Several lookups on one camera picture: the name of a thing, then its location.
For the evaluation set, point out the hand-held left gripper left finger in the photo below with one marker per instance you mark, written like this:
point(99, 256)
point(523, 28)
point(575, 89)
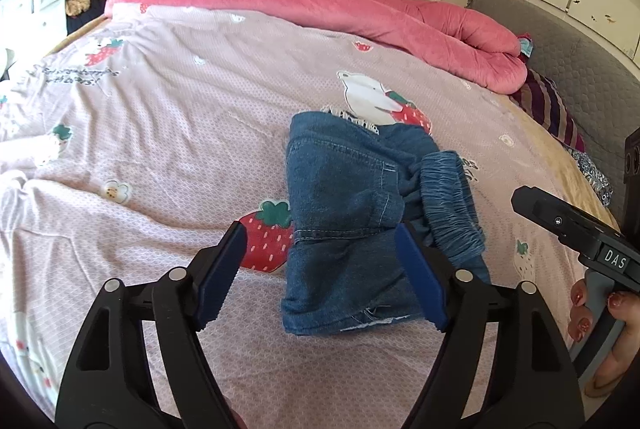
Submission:
point(222, 274)

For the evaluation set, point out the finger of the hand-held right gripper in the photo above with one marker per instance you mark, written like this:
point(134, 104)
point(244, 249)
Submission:
point(550, 216)

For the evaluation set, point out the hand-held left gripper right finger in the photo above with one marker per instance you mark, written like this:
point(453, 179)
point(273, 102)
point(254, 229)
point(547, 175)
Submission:
point(420, 274)

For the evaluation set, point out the blue denim pants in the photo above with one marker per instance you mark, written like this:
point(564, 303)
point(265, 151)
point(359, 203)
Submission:
point(340, 189)

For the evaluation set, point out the person's right hand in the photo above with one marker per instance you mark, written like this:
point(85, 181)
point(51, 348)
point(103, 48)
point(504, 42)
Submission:
point(580, 309)

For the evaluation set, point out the blue floral pillow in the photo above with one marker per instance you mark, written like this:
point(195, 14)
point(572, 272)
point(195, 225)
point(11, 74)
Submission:
point(595, 176)

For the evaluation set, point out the beige bed sheet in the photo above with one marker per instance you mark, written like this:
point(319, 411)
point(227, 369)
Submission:
point(545, 149)

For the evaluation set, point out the striped pillow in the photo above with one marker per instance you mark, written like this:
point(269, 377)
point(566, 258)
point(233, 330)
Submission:
point(547, 109)

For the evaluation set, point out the pink strawberry printed blanket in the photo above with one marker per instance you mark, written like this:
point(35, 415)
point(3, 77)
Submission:
point(175, 134)

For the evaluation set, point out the grey padded headboard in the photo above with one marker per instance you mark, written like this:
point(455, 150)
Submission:
point(575, 59)

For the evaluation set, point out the small teal red toy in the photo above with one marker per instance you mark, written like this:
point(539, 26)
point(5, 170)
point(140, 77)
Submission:
point(526, 46)

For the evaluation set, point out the brown crumpled cloth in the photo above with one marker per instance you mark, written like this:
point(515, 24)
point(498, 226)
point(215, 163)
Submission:
point(85, 4)

